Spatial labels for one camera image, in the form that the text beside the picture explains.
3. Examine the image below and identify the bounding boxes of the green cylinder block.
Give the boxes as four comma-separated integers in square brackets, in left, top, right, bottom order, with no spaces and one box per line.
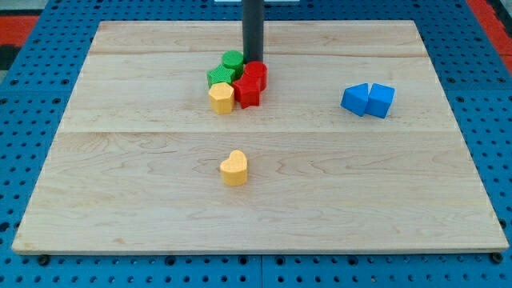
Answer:
[222,50,244,80]

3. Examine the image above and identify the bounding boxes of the yellow heart block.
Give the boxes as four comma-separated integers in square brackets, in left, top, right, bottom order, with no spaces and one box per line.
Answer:
[220,150,248,186]

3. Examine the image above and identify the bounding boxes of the blue triangular block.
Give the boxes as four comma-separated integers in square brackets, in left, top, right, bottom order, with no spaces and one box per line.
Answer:
[340,83,369,117]

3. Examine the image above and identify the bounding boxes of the light wooden board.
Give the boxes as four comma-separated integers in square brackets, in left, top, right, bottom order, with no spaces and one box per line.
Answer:
[11,19,510,256]

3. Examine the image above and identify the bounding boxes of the green star block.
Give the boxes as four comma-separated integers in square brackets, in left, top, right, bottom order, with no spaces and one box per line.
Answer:
[206,65,235,87]

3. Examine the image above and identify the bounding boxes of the blue cube block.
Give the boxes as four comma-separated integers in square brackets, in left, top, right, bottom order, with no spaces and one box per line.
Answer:
[365,83,395,118]

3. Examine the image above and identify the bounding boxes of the yellow hexagon block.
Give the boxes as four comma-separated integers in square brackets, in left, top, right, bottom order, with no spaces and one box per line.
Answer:
[209,82,234,114]

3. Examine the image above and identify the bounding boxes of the red cylinder block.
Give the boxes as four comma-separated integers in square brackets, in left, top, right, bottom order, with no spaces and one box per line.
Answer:
[243,61,268,91]

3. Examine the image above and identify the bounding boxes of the red star block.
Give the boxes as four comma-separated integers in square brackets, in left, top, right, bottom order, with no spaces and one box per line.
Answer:
[233,75,261,109]

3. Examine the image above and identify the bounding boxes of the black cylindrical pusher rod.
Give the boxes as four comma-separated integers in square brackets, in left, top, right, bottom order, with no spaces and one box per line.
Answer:
[242,0,265,63]

